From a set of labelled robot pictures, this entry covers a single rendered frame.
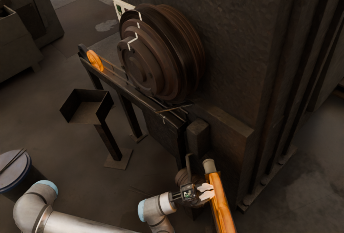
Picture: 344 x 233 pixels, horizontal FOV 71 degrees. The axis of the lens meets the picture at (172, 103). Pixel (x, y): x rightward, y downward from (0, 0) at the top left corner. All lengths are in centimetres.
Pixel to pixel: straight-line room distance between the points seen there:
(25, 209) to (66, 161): 128
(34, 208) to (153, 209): 47
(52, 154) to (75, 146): 21
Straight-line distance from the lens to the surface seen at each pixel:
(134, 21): 104
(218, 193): 108
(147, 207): 118
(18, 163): 200
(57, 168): 238
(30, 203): 115
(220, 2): 89
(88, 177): 220
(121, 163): 214
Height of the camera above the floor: 177
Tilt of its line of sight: 46 degrees down
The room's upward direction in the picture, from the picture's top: 10 degrees counter-clockwise
